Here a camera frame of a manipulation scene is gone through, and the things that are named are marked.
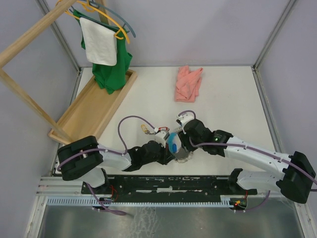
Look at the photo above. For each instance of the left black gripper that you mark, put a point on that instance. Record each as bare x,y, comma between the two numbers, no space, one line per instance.
167,155

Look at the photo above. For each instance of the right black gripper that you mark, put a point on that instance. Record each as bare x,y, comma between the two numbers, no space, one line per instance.
184,136

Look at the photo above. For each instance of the keyring holder with blue handle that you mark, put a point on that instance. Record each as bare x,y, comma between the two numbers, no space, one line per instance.
182,156

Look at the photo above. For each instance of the red tagged key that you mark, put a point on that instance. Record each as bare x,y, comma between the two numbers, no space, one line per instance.
164,128

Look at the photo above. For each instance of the blue tagged key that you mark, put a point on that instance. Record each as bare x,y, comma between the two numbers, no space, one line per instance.
174,148

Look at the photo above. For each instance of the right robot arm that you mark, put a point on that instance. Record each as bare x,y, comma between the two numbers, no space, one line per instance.
291,175

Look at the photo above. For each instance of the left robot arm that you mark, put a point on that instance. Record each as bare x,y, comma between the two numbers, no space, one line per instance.
84,158

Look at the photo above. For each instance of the pink cloth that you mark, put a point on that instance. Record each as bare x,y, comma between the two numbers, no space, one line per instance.
187,84

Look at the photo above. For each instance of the wooden tray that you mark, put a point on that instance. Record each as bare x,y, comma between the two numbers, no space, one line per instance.
93,108

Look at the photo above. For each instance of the green shirt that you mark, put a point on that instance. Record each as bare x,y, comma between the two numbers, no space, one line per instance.
111,78

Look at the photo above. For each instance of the white towel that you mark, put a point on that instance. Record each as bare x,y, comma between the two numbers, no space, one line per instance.
100,43

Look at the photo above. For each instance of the grey blue hanger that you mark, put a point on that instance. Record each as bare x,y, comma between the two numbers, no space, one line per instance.
107,16

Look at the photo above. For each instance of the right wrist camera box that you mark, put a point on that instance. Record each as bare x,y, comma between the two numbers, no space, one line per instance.
183,119

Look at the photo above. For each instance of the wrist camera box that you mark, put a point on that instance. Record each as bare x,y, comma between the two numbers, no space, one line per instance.
183,119
161,137

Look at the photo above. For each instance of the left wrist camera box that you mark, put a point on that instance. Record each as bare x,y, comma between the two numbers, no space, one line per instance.
161,137

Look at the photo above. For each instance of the white cable duct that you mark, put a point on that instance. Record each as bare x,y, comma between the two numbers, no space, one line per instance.
225,202

